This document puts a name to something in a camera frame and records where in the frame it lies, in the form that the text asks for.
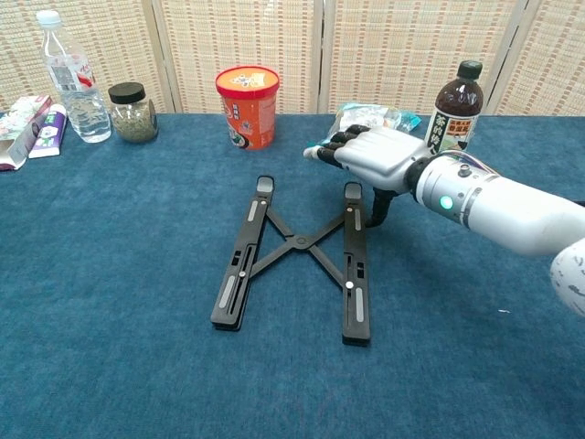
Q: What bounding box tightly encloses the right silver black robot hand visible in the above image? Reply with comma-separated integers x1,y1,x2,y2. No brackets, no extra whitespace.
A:
303,123,433,228

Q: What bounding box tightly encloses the black folding stand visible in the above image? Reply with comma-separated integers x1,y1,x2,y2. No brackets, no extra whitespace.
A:
209,175,372,347

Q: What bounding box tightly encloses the teal snack bag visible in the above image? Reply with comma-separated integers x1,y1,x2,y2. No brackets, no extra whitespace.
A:
326,102,422,143

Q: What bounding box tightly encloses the dark tea bottle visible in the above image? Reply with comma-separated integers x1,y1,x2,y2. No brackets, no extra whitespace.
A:
423,59,484,155

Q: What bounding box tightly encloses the bamboo folding screen panel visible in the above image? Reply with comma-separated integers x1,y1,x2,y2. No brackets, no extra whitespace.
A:
153,0,326,115
319,0,531,116
0,0,177,114
486,0,585,116

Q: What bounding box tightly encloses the orange instant noodle cup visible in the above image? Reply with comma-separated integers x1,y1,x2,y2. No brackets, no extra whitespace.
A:
215,65,281,151

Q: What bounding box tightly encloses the glass jar with black lid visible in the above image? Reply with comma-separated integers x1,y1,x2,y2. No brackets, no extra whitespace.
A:
108,81,159,145

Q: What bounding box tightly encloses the clear plastic water bottle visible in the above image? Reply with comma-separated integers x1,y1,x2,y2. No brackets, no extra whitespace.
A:
36,9,112,144

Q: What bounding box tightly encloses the purple white toothpaste tube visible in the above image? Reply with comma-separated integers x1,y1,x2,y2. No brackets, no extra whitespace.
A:
27,103,69,160

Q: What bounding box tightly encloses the pink floral toothpaste box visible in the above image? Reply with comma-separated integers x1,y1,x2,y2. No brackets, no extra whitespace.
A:
0,94,53,172

